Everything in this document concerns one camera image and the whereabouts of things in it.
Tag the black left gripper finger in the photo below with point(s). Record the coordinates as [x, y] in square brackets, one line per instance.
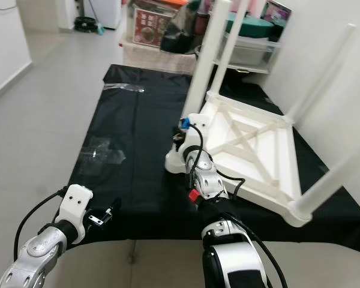
[113, 209]

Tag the black table cloth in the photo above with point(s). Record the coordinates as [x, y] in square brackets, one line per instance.
[138, 138]

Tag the crossed clear tape patch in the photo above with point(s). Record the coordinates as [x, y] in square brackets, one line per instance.
[103, 155]

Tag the clear tape strip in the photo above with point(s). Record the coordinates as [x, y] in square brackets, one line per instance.
[123, 87]

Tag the white plastic table top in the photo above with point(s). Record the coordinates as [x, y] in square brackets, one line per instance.
[258, 150]

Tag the beige patterned cloth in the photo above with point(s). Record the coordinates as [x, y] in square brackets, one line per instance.
[153, 59]

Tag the black plastic bag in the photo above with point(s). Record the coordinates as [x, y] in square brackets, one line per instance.
[180, 30]

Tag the red printed food box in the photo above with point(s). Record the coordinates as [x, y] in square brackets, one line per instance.
[153, 27]

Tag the clear plastic container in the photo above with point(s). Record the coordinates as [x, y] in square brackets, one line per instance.
[258, 53]

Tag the clear storage box orange lid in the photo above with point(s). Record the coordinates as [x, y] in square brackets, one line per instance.
[129, 21]

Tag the green pot with lid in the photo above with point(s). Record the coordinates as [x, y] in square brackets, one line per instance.
[261, 27]

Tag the white appliance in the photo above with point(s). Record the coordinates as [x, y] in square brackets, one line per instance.
[103, 12]

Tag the dark purple printed box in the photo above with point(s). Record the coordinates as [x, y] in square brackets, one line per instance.
[277, 12]

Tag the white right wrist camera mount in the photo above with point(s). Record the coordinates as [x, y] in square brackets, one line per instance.
[195, 129]

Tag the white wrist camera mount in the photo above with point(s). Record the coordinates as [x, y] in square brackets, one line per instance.
[75, 204]
[195, 129]

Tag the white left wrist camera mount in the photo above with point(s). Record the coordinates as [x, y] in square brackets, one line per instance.
[75, 204]

